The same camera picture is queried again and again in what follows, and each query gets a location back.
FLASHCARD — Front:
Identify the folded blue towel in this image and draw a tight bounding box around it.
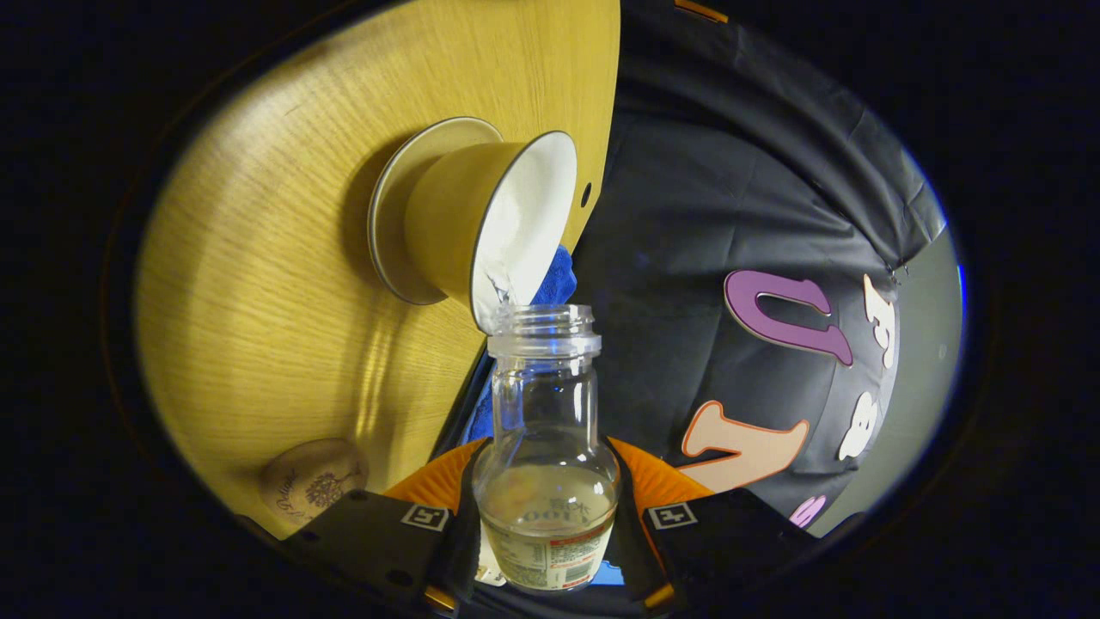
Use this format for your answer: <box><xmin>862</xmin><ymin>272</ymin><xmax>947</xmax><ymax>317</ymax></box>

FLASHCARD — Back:
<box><xmin>460</xmin><ymin>245</ymin><xmax>578</xmax><ymax>448</ymax></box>

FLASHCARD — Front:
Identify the yellow ceramic teacup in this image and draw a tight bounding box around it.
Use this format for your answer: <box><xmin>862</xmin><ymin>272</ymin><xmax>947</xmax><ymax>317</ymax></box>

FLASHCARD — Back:
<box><xmin>404</xmin><ymin>131</ymin><xmax>578</xmax><ymax>334</ymax></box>

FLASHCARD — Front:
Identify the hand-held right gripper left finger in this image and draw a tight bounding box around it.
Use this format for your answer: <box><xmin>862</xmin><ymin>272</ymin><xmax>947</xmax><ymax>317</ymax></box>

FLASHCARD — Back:
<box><xmin>284</xmin><ymin>438</ymin><xmax>484</xmax><ymax>616</ymax></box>

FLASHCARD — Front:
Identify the clear plastic water bottle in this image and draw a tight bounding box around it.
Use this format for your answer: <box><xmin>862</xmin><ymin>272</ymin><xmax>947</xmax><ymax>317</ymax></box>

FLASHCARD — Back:
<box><xmin>471</xmin><ymin>303</ymin><xmax>621</xmax><ymax>594</ymax></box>

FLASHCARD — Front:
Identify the round cork coaster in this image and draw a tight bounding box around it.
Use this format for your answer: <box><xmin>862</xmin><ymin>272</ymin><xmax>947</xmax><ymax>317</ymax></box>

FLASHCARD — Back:
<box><xmin>260</xmin><ymin>438</ymin><xmax>370</xmax><ymax>527</ymax></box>

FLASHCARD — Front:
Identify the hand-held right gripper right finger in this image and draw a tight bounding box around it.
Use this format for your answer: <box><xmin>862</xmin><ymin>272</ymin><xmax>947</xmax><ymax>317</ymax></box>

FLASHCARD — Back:
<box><xmin>608</xmin><ymin>437</ymin><xmax>817</xmax><ymax>613</ymax></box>

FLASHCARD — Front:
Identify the black backdrop cloth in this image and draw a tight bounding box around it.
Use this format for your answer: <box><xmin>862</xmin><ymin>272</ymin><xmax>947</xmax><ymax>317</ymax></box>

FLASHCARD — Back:
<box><xmin>430</xmin><ymin>0</ymin><xmax>950</xmax><ymax>538</ymax></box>

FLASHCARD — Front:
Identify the yellow ceramic saucer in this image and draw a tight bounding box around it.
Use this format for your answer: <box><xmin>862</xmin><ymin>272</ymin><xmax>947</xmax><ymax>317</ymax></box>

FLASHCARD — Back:
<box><xmin>368</xmin><ymin>116</ymin><xmax>505</xmax><ymax>306</ymax></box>

